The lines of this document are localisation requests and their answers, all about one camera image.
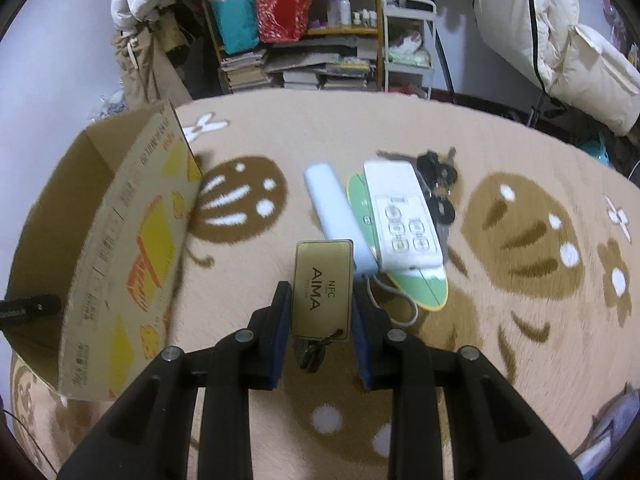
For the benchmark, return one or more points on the white control panel device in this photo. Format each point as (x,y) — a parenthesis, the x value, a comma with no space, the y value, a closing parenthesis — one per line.
(406,237)

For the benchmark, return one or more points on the black key bunch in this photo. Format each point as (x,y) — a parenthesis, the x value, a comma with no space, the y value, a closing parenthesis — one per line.
(437,176)

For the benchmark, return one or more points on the wooden bookshelf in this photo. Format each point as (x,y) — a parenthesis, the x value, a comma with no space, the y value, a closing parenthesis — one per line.
(342,50)

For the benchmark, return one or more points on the light blue power bank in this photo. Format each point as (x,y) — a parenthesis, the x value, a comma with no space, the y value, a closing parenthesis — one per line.
(335,215)

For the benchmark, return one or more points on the gold AIMA NFC card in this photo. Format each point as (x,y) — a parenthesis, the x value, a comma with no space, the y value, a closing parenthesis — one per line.
(322,290)

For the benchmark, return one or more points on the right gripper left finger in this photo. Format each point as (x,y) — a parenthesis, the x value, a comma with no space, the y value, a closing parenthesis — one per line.
(146,433)

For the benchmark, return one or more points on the white metal cart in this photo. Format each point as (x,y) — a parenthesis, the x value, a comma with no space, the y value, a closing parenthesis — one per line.
(409,50)

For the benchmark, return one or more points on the green paddle fan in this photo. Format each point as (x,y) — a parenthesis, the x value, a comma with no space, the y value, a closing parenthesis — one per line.
(427,288)

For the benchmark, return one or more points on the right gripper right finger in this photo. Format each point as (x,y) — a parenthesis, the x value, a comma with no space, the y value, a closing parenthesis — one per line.
(494,433)

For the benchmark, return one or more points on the red gift bag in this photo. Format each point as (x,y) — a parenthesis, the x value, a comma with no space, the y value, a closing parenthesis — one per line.
(282,21)

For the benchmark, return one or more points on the teal bag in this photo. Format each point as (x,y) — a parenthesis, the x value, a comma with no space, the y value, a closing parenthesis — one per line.
(237,24)

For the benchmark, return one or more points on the brown cardboard box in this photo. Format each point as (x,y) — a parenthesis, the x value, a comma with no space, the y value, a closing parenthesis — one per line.
(105,236)

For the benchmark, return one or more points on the beige hanging trousers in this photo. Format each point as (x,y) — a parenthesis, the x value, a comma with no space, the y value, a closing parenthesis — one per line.
(145,71)

